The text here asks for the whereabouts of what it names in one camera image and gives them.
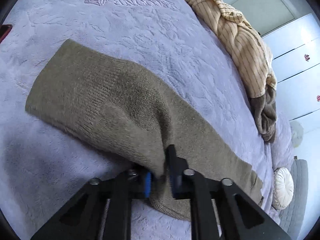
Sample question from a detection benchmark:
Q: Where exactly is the olive brown knit sweater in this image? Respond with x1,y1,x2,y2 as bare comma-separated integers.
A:
25,40,263,220

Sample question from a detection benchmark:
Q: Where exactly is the white round pleated cushion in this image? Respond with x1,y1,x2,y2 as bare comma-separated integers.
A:
272,167,295,210

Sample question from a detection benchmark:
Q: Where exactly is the grey quilted mattress pad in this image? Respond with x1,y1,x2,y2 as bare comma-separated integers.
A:
279,159,309,239

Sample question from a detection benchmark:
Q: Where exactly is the white round plush toy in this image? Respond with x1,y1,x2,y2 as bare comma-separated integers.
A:
290,120,304,148

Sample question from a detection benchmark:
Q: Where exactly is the grey brown crumpled garment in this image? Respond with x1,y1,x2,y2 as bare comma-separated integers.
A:
249,85,277,142

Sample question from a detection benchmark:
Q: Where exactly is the beige striped garment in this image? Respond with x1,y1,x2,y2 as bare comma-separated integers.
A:
185,0,277,99

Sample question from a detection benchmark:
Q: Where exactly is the white wardrobe with flower stickers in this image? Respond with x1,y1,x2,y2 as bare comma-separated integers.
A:
263,14,319,121

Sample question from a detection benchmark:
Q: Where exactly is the lavender plush bed blanket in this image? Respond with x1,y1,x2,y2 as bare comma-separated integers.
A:
1,0,279,239

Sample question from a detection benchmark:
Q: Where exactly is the dark red object at edge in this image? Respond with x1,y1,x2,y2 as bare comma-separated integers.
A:
0,24,12,43

